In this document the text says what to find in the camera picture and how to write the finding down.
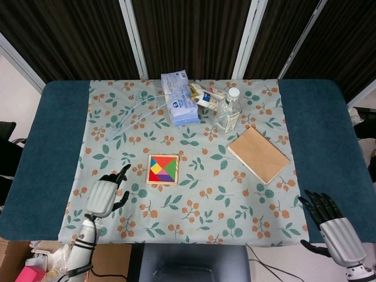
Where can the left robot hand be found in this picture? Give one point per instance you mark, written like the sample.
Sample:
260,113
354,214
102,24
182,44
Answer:
101,196

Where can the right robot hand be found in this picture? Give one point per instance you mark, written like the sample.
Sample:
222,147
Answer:
342,238

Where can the purple parallelogram tangram piece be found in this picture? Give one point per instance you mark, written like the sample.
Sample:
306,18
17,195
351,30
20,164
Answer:
164,177

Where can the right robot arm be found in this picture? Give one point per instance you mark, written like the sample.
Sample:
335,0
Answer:
357,274

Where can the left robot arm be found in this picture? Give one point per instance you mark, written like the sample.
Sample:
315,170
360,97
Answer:
82,252

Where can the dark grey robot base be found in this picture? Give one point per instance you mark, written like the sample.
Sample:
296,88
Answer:
191,261

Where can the red triangle tangram piece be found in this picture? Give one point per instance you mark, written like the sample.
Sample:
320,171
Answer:
152,177

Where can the blue small triangle tangram piece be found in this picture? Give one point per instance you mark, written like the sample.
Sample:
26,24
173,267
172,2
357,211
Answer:
152,163

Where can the yellow square tangram piece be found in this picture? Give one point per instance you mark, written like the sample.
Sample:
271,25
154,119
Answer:
157,169

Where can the pink small triangle tangram piece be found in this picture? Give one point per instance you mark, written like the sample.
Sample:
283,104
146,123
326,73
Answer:
163,172

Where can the orange large triangle tangram piece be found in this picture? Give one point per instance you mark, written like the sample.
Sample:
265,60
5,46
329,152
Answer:
163,160

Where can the green large triangle tangram piece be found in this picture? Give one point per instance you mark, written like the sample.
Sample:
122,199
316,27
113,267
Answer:
171,169

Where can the brown cardboard box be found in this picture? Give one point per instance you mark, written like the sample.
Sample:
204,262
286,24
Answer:
114,258

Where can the white plastic bag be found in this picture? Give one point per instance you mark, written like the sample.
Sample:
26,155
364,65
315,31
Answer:
58,252

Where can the teal table cover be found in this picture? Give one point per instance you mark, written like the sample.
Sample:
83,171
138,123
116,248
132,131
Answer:
44,147

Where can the black chair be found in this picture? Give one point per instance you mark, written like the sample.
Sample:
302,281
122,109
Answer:
7,152
367,129

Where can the floral fruit print tablecloth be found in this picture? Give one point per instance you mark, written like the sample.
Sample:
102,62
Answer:
205,205

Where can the pink box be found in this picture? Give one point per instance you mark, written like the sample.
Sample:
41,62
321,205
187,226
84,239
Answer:
28,274

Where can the brown cover spiral notebook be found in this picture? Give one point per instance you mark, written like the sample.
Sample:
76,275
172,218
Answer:
258,155

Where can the pale blue tissue pack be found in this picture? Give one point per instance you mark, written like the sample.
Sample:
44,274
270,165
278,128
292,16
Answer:
182,108

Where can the white blue yellow food package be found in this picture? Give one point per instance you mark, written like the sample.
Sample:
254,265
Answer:
207,98

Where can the clear plastic bottle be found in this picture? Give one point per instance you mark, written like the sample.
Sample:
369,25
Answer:
227,117

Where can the dark ribbed partition panel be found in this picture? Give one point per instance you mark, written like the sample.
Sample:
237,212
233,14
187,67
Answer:
191,35
279,29
73,38
346,44

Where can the colourful tangram puzzle tray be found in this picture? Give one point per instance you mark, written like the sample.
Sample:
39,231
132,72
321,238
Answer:
177,169

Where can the white partition post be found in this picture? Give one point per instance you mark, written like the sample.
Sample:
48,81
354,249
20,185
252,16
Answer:
302,38
20,63
134,38
362,95
249,38

